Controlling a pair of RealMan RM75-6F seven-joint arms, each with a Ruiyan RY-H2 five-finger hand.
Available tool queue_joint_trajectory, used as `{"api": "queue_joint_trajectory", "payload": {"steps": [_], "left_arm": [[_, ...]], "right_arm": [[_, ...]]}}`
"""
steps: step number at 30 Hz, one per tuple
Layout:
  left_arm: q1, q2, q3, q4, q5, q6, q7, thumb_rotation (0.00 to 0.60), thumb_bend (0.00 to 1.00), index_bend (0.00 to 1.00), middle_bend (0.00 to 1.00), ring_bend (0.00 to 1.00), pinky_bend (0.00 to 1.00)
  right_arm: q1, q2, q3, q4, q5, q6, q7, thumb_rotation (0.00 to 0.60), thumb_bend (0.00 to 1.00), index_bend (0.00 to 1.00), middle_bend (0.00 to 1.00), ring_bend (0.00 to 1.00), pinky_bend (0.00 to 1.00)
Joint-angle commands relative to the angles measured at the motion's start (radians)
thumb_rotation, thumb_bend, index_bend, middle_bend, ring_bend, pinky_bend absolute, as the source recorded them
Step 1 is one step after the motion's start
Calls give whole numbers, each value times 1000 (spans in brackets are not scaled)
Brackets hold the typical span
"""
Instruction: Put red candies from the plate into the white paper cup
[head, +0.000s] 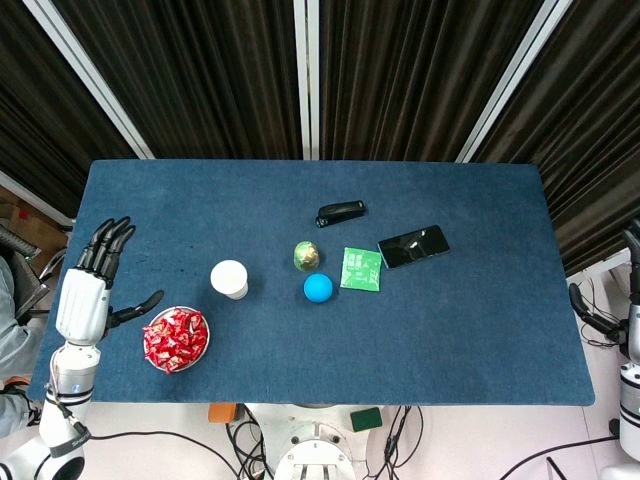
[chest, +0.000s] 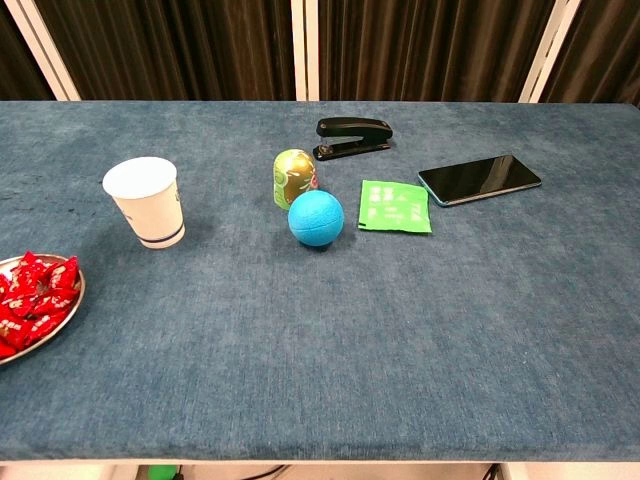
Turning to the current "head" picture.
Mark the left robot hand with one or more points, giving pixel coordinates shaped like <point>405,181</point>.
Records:
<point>82,305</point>

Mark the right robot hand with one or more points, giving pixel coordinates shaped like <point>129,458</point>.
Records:
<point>635,325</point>

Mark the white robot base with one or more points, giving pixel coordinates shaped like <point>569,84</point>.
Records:
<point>315,450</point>

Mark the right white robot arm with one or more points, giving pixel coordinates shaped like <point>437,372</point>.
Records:
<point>630,400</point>

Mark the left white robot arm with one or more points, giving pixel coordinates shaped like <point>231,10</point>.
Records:
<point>70,390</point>

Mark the red wrapped candy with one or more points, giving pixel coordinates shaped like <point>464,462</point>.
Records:
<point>153,354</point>
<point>174,364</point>
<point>154,331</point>
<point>199,351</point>
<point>194,321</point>
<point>172,320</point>
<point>182,341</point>
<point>202,334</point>

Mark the silver metal plate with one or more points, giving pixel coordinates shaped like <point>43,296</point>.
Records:
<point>202,360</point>

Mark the white paper cup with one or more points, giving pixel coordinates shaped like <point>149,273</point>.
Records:
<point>229,277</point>

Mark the black office chair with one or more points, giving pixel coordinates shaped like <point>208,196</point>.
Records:
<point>22,280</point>

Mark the brown cardboard box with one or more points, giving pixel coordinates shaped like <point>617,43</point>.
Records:
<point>15,205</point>

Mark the orange box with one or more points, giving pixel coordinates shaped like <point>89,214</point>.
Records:
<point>222,413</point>

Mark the black pleated curtain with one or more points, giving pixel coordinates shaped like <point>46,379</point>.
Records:
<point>410,75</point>
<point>40,100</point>
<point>590,125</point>
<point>200,75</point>

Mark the black smartphone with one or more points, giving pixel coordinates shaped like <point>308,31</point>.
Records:
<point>414,246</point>

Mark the blue ball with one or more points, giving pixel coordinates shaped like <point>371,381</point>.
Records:
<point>318,288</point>

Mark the blue felt table cloth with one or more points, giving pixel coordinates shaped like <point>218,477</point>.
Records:
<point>350,350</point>

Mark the black stapler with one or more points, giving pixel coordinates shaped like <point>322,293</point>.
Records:
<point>341,212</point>

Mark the green sachet packet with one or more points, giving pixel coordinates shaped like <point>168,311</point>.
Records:
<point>361,268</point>

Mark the dark green pad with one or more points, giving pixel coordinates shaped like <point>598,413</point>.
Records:
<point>366,420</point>

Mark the white frame rail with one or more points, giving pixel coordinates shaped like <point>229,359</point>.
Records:
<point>595,267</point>
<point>35,196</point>

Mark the white partition frame post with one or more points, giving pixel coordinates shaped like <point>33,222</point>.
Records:
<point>88,75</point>
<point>516,75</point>
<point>299,75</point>

